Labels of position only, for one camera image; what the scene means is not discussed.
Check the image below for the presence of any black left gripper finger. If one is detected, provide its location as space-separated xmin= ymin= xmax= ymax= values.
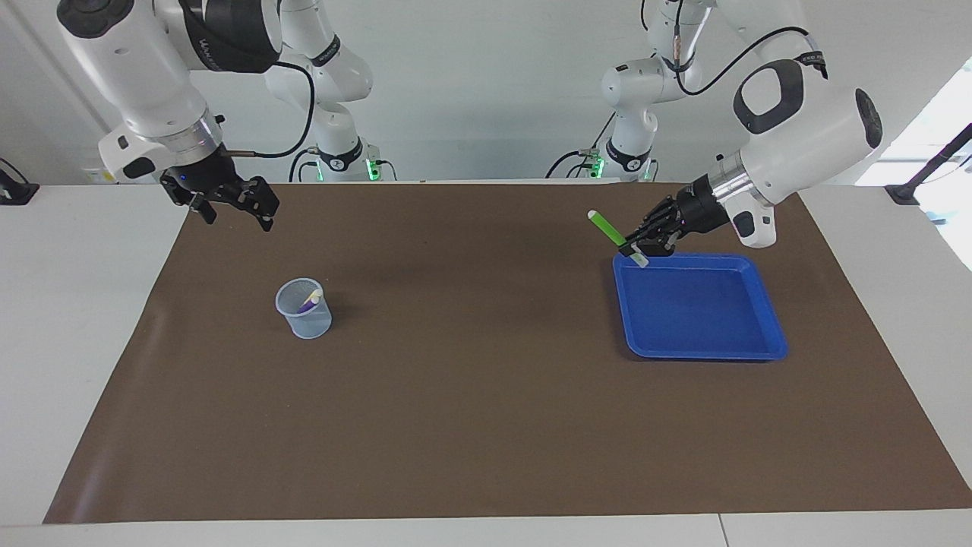
xmin=624 ymin=196 xmax=681 ymax=246
xmin=630 ymin=232 xmax=680 ymax=258

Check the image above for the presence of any green marker pen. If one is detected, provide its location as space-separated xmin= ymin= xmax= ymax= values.
xmin=587 ymin=210 xmax=651 ymax=269

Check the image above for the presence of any blue plastic tray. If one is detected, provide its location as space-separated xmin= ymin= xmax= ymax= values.
xmin=612 ymin=252 xmax=789 ymax=361

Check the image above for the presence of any translucent plastic cup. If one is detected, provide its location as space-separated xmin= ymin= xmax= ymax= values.
xmin=276 ymin=278 xmax=334 ymax=340

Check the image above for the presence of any black table clamp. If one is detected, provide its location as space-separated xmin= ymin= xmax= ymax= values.
xmin=0 ymin=157 xmax=40 ymax=206

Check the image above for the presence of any black clamp with pole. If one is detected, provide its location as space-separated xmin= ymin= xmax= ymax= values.
xmin=885 ymin=122 xmax=972 ymax=206

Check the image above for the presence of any brown table mat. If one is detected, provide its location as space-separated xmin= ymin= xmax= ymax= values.
xmin=43 ymin=182 xmax=972 ymax=525

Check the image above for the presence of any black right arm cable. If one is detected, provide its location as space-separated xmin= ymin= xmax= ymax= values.
xmin=224 ymin=61 xmax=317 ymax=160

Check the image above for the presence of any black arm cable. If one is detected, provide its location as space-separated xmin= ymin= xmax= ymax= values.
xmin=672 ymin=26 xmax=826 ymax=98
xmin=224 ymin=61 xmax=317 ymax=160

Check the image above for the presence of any black base cable bundle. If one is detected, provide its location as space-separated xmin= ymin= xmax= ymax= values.
xmin=547 ymin=114 xmax=616 ymax=181

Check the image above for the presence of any white wall socket box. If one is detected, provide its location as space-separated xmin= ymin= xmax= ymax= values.
xmin=81 ymin=147 xmax=158 ymax=185

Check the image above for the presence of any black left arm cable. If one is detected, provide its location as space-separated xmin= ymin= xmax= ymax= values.
xmin=672 ymin=26 xmax=826 ymax=98

